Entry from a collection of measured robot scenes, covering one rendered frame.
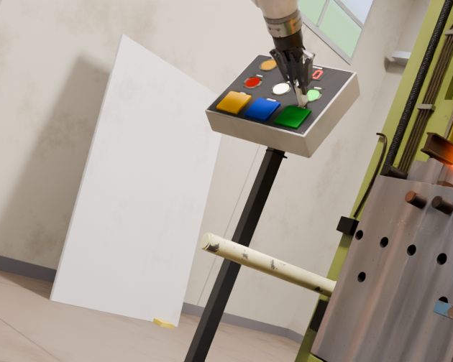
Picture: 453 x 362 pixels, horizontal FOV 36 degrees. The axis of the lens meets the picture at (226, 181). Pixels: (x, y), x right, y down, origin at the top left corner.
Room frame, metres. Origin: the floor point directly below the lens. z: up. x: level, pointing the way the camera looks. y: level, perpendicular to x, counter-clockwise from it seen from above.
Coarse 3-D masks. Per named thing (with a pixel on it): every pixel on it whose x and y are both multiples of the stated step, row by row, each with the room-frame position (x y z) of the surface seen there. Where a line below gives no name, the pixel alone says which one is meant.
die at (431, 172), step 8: (416, 160) 1.63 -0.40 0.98; (432, 160) 1.59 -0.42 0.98; (416, 168) 1.62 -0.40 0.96; (424, 168) 1.60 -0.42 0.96; (432, 168) 1.58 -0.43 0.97; (440, 168) 1.56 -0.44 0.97; (448, 168) 1.54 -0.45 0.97; (408, 176) 1.64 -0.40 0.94; (416, 176) 1.62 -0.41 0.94; (424, 176) 1.60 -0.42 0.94; (432, 176) 1.58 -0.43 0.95; (440, 176) 1.56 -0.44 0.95; (448, 176) 1.54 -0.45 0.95
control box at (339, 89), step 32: (256, 64) 2.05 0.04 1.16; (224, 96) 1.99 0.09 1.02; (256, 96) 1.95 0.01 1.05; (288, 96) 1.91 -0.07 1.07; (320, 96) 1.86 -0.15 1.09; (352, 96) 1.91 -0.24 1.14; (224, 128) 1.98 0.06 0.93; (256, 128) 1.88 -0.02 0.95; (288, 128) 1.82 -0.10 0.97; (320, 128) 1.83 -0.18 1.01
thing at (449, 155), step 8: (432, 136) 1.48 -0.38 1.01; (440, 136) 1.48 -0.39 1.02; (432, 144) 1.49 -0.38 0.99; (440, 144) 1.50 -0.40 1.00; (448, 144) 1.51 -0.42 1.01; (424, 152) 1.50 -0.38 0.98; (432, 152) 1.48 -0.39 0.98; (440, 152) 1.50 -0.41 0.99; (448, 152) 1.51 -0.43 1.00; (440, 160) 1.52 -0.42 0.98; (448, 160) 1.51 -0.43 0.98
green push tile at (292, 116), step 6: (288, 108) 1.86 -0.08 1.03; (294, 108) 1.85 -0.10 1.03; (300, 108) 1.84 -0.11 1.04; (282, 114) 1.85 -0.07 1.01; (288, 114) 1.84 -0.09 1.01; (294, 114) 1.84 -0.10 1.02; (300, 114) 1.83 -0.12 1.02; (306, 114) 1.82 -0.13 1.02; (276, 120) 1.84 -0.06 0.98; (282, 120) 1.83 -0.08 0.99; (288, 120) 1.83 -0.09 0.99; (294, 120) 1.82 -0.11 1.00; (300, 120) 1.81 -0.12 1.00; (288, 126) 1.82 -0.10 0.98; (294, 126) 1.80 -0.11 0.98
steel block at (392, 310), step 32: (384, 192) 1.60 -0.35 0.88; (416, 192) 1.52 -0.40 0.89; (448, 192) 1.44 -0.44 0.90; (384, 224) 1.57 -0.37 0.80; (448, 224) 1.42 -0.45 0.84; (352, 256) 1.62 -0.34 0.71; (384, 256) 1.54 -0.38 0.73; (416, 256) 1.46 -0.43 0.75; (448, 256) 1.39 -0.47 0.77; (352, 288) 1.59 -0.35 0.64; (384, 288) 1.51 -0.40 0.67; (416, 288) 1.43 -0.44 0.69; (448, 288) 1.37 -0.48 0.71; (352, 320) 1.56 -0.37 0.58; (384, 320) 1.48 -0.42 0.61; (416, 320) 1.41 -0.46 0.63; (448, 320) 1.35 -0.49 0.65; (320, 352) 1.61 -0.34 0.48; (352, 352) 1.53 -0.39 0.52; (384, 352) 1.45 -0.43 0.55; (416, 352) 1.39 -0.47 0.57; (448, 352) 1.32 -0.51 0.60
